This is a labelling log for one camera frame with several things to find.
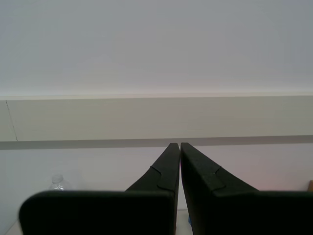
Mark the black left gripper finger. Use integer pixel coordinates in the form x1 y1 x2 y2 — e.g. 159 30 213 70
19 142 181 235
180 142 313 235

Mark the clear plastic bottle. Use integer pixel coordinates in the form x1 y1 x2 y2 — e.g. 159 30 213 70
48 174 73 192

